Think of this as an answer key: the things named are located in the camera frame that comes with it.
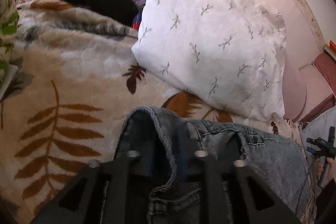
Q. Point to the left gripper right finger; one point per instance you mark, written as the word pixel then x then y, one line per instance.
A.
pixel 197 161

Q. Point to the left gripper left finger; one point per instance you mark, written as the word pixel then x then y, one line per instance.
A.
pixel 138 150

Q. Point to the grey-blue denim pants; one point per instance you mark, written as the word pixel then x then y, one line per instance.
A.
pixel 278 161

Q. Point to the person's right hand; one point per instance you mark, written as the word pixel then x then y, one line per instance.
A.
pixel 326 171

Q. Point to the light blue quilted cover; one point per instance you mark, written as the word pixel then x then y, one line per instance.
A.
pixel 319 127

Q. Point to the pink and maroon bolster cushion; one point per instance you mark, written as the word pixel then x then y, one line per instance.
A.
pixel 306 93

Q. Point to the stacked books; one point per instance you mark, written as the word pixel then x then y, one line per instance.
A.
pixel 330 49

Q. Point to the cream leaf-print fleece blanket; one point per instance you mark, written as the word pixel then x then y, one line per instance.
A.
pixel 76 82

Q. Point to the white leaf-print pillow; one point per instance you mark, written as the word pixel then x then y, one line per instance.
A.
pixel 229 53

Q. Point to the green leaf-print fabric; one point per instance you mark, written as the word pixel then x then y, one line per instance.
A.
pixel 9 25

